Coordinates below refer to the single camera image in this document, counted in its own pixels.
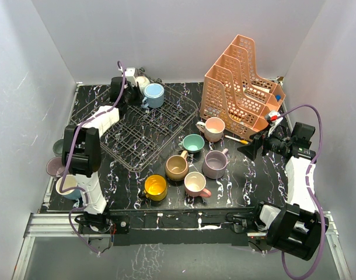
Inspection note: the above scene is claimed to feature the white speckled ceramic mug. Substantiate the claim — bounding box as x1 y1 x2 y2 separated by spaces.
135 76 150 93

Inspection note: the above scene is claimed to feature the light blue textured mug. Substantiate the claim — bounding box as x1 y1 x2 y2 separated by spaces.
141 83 165 109

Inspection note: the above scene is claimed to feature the lilac ceramic mug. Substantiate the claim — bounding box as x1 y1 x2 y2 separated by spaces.
202 148 228 180

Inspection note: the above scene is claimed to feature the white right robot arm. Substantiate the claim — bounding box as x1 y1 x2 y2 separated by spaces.
238 122 329 260

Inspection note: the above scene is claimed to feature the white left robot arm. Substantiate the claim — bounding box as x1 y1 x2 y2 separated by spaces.
57 77 142 233

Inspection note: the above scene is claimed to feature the white yellow marker pen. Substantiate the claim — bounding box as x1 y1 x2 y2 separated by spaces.
224 135 249 145

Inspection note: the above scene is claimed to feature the cream pink speckled mug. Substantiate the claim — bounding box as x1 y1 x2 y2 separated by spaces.
196 117 225 142

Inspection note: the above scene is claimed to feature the peach plastic file organizer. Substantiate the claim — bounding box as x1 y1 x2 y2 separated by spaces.
200 34 285 141

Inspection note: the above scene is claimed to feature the teal green cup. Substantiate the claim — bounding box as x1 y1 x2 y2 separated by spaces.
178 134 205 153

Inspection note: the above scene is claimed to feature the pink mug white inside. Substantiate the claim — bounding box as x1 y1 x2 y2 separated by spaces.
184 171 211 198

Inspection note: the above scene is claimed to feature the tan brown mug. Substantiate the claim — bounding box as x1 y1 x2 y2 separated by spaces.
165 150 189 181

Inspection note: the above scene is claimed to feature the grey green mug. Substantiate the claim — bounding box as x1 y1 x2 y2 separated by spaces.
53 139 64 156

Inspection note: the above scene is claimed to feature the yellow mug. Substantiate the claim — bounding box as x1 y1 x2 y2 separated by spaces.
142 174 167 201

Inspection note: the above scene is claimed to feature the blue mug cream inside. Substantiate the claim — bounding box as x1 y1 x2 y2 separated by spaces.
55 174 82 200

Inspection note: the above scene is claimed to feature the mauve pink mug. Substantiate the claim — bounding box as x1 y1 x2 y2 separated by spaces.
46 156 65 178

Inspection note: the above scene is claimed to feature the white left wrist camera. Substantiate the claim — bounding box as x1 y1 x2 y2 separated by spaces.
125 68 137 86

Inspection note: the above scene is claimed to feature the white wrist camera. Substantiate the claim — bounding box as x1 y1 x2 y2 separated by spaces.
265 110 283 137
125 68 137 86

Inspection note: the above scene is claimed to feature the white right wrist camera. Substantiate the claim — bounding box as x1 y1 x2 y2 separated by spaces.
265 110 283 137

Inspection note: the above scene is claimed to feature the grey wire dish rack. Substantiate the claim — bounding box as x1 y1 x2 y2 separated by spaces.
70 68 198 174

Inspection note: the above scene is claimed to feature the aluminium frame rail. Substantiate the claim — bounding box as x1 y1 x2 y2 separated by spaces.
12 211 351 279

